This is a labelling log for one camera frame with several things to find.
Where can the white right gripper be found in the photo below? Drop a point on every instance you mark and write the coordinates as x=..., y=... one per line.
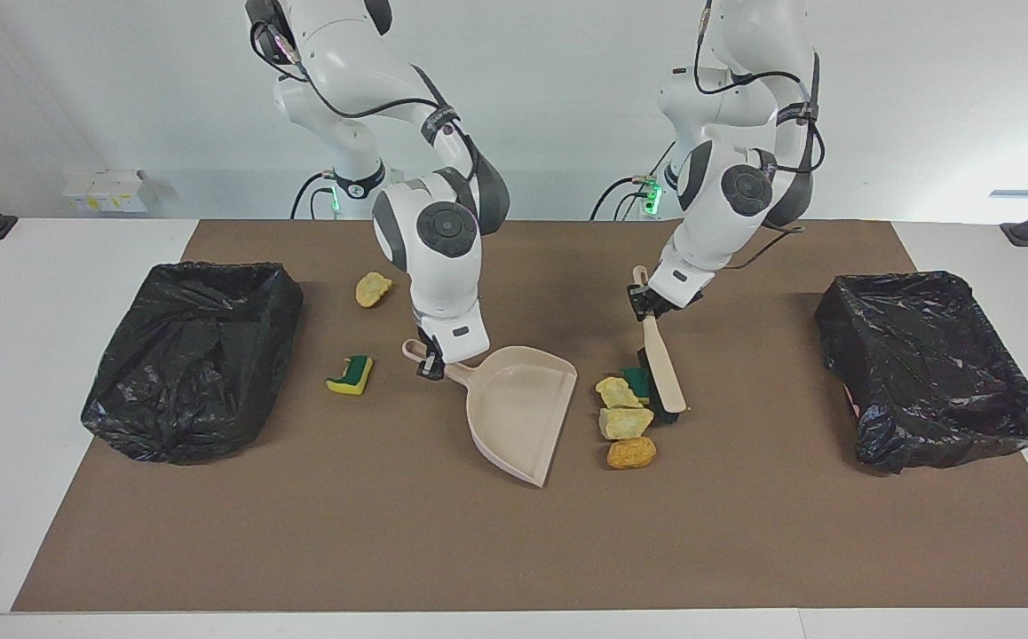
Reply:
x=452, y=328

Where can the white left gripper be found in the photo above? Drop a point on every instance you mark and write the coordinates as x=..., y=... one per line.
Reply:
x=681, y=273

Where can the beige hand brush black bristles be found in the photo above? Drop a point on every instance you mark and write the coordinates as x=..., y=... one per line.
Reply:
x=663, y=364

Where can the notched green yellow sponge piece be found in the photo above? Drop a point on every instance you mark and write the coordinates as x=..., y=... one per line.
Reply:
x=350, y=377

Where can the green and yellow sponge piece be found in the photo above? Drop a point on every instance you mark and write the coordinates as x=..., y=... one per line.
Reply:
x=634, y=383

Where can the small rounded yellow foam chunk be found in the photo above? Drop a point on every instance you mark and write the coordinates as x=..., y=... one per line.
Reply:
x=372, y=290

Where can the pale yellow foam chunk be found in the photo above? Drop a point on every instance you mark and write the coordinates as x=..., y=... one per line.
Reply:
x=625, y=423
x=616, y=392

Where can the beige plastic dustpan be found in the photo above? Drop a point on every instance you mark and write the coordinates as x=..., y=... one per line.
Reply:
x=514, y=408

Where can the orange-brown sponge chunk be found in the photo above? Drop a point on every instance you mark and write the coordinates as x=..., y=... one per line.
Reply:
x=631, y=453

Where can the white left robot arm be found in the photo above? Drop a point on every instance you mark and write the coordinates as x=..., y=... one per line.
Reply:
x=705, y=226

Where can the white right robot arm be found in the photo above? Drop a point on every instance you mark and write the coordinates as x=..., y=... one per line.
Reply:
x=434, y=284

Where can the black plastic trash bag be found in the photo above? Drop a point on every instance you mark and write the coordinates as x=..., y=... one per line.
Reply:
x=185, y=355
x=922, y=373

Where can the large brown table mat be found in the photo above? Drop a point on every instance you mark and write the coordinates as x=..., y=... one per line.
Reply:
x=390, y=532

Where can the white wall box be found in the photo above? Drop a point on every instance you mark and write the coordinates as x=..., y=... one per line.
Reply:
x=106, y=191

